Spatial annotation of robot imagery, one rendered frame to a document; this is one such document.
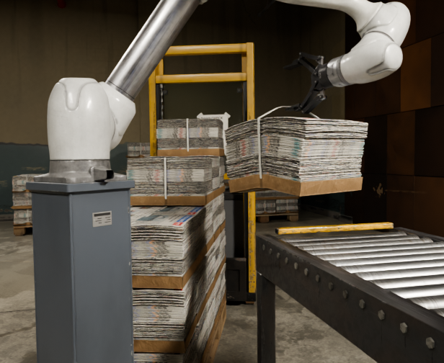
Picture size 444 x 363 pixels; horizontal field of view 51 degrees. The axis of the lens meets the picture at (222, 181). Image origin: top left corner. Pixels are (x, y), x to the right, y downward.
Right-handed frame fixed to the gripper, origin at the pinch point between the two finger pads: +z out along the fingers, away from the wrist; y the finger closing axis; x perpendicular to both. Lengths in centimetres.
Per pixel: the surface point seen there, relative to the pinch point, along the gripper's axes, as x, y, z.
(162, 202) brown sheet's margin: -9, 38, 80
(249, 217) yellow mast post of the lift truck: 92, 52, 144
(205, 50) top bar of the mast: 67, -66, 156
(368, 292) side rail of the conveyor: -36, 55, -58
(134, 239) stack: -43, 50, 36
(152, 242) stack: -38, 51, 32
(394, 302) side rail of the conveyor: -37, 56, -65
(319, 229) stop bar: 7.2, 48.6, -4.3
